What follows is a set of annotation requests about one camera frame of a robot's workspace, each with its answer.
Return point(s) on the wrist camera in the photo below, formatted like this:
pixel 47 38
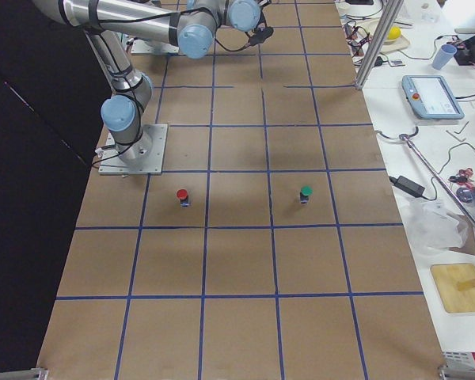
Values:
pixel 260 35

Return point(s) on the green push button switch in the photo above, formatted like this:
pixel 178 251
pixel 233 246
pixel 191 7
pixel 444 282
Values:
pixel 305 194

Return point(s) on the red push button switch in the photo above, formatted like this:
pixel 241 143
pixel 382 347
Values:
pixel 183 197

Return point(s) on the beige tray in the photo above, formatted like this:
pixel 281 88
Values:
pixel 394 41

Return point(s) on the blue plastic cup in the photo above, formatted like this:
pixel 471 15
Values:
pixel 445 53

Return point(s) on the aluminium frame post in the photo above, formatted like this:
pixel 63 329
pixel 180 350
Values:
pixel 385 23

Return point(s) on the clear plastic bag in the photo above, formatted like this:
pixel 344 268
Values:
pixel 432 229

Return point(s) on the metal walking cane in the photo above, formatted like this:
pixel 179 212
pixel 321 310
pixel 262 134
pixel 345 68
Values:
pixel 407 140

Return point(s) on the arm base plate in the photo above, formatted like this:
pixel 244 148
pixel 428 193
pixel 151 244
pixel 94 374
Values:
pixel 149 47
pixel 145 156

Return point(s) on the yellow lemon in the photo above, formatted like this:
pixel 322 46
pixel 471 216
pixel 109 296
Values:
pixel 394 34

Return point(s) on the teach pendant tablet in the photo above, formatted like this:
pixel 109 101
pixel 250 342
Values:
pixel 430 97

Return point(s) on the black power adapter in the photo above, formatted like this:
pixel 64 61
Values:
pixel 408 186

